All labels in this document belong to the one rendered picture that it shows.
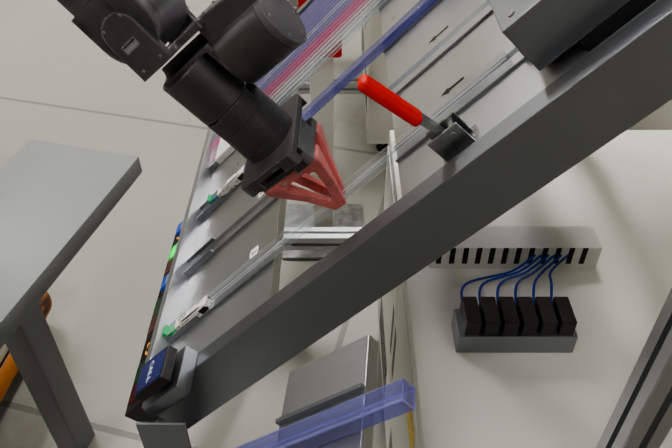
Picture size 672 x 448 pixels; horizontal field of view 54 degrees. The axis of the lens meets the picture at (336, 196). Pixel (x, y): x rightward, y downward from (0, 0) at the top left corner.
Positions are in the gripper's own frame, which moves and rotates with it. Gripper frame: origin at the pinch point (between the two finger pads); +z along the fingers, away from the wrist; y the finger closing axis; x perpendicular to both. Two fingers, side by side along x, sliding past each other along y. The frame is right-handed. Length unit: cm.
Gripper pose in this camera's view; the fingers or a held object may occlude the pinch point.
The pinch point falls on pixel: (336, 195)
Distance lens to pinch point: 65.9
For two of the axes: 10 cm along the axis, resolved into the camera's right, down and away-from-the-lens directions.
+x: -7.4, 5.2, 4.3
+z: 6.7, 5.8, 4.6
